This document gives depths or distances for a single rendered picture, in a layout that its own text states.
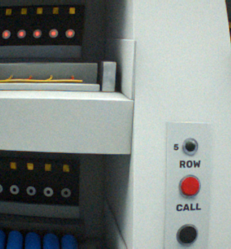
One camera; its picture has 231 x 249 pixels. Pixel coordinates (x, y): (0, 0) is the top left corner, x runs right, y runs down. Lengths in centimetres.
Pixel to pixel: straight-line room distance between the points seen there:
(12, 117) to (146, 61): 12
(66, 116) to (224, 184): 15
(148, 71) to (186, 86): 3
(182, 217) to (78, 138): 11
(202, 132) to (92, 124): 9
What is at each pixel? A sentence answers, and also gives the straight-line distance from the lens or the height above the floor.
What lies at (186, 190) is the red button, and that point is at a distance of 41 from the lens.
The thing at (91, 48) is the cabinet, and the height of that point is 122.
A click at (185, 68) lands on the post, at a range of 43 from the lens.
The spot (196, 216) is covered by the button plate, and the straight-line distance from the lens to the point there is 42.
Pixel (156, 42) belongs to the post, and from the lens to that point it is 43.
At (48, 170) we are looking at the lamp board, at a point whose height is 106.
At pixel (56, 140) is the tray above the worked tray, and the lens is 41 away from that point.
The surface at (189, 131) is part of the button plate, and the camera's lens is 42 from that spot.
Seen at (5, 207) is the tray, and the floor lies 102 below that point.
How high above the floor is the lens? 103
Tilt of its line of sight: 9 degrees up
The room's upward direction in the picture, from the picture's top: straight up
